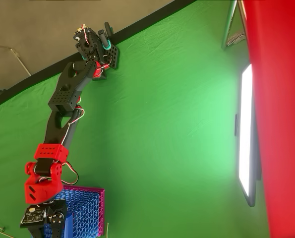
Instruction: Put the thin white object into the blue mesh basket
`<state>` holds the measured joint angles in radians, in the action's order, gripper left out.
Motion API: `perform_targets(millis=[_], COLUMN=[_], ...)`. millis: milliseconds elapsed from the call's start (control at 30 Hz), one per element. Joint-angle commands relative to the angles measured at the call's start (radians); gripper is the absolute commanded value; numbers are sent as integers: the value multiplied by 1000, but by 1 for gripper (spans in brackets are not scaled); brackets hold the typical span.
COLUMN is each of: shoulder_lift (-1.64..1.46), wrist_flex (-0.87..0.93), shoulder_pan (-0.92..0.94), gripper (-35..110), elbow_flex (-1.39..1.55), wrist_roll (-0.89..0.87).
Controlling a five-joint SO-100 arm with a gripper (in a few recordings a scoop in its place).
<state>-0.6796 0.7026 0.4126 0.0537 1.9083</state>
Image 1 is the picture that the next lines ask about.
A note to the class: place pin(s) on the small camera circuit board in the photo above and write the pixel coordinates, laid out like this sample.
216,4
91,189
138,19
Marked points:
33,217

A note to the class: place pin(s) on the flat LED light panel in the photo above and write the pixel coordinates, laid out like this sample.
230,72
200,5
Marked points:
246,124

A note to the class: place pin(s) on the large red blurry object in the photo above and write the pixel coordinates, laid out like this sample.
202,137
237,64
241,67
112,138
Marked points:
281,99

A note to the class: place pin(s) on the blue and pink lattice basket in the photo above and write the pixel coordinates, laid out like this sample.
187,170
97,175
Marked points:
87,205

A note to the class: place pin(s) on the green table cloth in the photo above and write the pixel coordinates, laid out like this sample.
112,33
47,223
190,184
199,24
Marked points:
174,124

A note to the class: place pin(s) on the thin yellow stick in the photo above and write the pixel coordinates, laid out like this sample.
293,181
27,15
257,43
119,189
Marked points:
107,230

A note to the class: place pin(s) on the chrome tube stand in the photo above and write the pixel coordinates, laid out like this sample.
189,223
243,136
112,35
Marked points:
227,27

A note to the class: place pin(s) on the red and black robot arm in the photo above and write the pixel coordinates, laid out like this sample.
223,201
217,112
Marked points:
63,96

